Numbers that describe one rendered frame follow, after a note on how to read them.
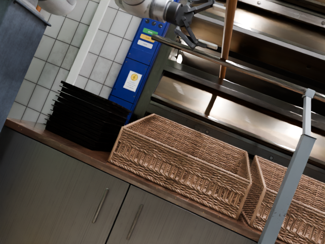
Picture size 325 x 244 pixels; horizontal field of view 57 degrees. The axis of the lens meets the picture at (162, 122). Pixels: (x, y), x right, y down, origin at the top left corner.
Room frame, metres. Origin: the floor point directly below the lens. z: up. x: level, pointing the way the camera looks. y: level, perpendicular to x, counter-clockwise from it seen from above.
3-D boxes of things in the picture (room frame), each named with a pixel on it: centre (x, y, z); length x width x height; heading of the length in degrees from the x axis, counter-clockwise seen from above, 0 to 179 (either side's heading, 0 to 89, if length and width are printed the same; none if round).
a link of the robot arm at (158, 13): (1.07, 0.16, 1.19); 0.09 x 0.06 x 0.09; 169
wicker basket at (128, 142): (1.38, -0.17, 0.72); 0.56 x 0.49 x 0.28; 80
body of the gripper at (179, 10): (1.06, 0.09, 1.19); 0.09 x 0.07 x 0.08; 79
